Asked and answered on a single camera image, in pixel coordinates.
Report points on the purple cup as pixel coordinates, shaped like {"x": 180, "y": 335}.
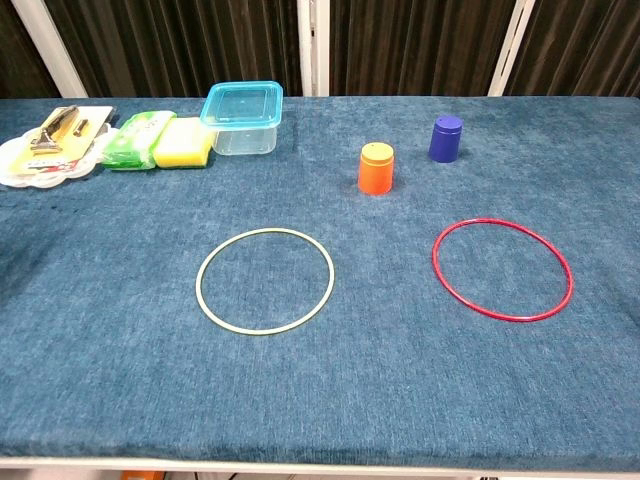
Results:
{"x": 444, "y": 142}

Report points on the dark pleated curtain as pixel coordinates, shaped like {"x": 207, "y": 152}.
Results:
{"x": 200, "y": 45}

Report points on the yellow sponge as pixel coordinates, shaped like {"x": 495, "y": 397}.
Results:
{"x": 181, "y": 145}

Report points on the clear container with blue lid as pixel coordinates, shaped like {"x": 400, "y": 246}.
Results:
{"x": 245, "y": 127}

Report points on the white plastic plate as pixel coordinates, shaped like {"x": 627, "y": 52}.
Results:
{"x": 30, "y": 180}

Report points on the green wipes pack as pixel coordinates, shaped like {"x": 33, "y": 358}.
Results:
{"x": 132, "y": 145}

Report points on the white upright frame post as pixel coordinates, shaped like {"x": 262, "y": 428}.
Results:
{"x": 313, "y": 50}

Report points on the blue table cloth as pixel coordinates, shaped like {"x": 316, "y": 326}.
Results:
{"x": 320, "y": 375}

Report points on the orange cup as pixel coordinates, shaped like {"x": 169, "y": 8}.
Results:
{"x": 375, "y": 172}

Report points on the orange box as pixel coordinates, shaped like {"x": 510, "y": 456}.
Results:
{"x": 142, "y": 475}

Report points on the razor in yellow card package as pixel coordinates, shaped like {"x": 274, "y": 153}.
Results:
{"x": 60, "y": 137}

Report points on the white slanted frame post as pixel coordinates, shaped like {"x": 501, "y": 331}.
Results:
{"x": 50, "y": 50}
{"x": 510, "y": 50}

